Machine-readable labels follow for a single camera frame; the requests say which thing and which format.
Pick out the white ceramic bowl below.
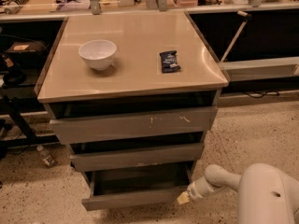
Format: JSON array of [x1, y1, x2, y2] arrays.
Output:
[[78, 39, 117, 71]]

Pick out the black metal stand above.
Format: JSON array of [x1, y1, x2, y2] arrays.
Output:
[[0, 95, 58, 160]]

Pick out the grey top drawer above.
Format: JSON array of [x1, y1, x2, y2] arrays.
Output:
[[50, 106, 218, 144]]

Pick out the black headphones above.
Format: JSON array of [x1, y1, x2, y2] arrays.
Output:
[[1, 53, 26, 85]]

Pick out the white stick with black tip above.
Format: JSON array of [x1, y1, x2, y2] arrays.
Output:
[[221, 10, 252, 63]]

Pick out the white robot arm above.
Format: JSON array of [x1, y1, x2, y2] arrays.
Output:
[[178, 163, 299, 224]]

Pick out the black bag with label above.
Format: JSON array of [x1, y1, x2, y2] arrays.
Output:
[[4, 41, 48, 63]]

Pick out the dark blue snack packet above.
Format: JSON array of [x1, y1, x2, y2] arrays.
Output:
[[160, 50, 180, 74]]

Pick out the black floor cable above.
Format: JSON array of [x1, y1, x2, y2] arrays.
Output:
[[242, 90, 280, 99]]

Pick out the grey bottom drawer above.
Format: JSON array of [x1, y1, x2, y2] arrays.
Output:
[[81, 161, 192, 211]]

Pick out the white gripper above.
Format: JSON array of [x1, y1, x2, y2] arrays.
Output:
[[177, 176, 225, 204]]

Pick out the clear plastic bottle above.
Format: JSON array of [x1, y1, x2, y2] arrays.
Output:
[[36, 145, 57, 167]]

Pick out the grey drawer cabinet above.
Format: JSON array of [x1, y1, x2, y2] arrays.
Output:
[[37, 11, 228, 210]]

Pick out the grey drawer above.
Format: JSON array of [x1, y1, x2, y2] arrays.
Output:
[[50, 106, 218, 144], [70, 143, 204, 172], [81, 161, 192, 211]]

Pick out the grey middle drawer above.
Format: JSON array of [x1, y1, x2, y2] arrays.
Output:
[[70, 143, 204, 172]]

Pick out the long workbench with shelf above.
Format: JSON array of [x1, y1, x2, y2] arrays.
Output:
[[0, 0, 299, 117]]

